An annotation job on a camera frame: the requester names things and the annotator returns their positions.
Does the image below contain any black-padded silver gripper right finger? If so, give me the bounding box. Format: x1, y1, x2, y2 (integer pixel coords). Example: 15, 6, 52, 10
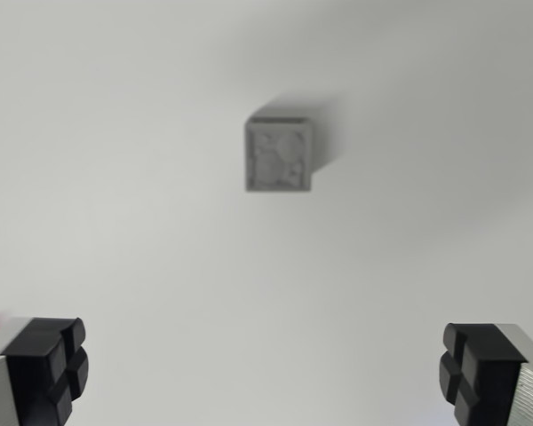
437, 321, 533, 426

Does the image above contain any black-padded silver gripper left finger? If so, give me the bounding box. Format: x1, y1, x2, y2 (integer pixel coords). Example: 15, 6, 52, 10
0, 316, 91, 426

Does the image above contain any grey embossed rubber cube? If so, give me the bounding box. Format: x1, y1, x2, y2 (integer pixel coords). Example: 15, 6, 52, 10
243, 115, 314, 193

